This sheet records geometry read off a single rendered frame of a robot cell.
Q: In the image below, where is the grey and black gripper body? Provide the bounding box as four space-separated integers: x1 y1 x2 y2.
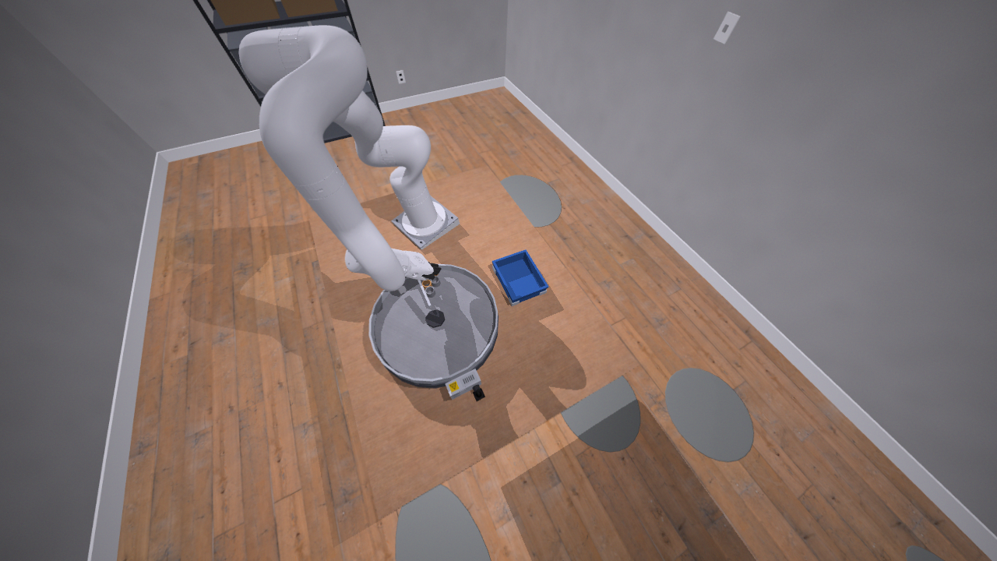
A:
404 251 434 281

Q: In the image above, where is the blue plastic crate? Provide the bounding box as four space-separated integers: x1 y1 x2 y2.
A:
492 249 548 306

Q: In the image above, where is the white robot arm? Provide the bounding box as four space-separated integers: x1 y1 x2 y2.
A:
239 26 446 294

